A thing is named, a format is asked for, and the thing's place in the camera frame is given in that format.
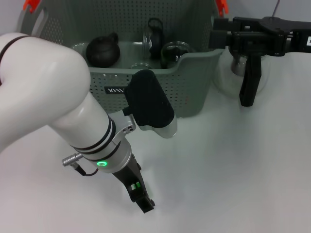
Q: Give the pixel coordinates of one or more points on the green long toy brick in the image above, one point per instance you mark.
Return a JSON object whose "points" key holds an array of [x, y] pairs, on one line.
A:
{"points": [[137, 186]]}

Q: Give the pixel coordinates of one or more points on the dark clay teapot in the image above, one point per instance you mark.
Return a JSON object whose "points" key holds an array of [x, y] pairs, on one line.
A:
{"points": [[102, 52]]}

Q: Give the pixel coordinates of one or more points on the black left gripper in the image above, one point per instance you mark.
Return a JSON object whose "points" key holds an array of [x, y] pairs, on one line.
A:
{"points": [[128, 177]]}

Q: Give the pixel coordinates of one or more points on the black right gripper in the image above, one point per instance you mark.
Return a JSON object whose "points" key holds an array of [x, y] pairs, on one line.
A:
{"points": [[281, 34]]}

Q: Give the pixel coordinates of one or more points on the grey perforated storage bin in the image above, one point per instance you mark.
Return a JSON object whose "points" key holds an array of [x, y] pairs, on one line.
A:
{"points": [[189, 85]]}

